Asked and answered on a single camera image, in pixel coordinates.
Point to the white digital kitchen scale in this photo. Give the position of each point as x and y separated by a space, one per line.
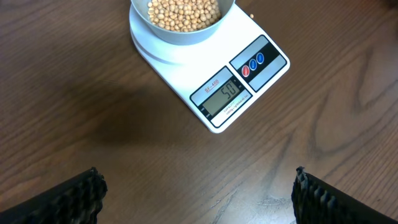
221 77

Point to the soybeans in bowl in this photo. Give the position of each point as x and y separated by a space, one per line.
183 15

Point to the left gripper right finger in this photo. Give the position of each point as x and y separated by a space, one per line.
316 202

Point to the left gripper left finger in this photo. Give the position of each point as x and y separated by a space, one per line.
77 200

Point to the pale grey round bowl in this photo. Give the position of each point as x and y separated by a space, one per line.
181 38

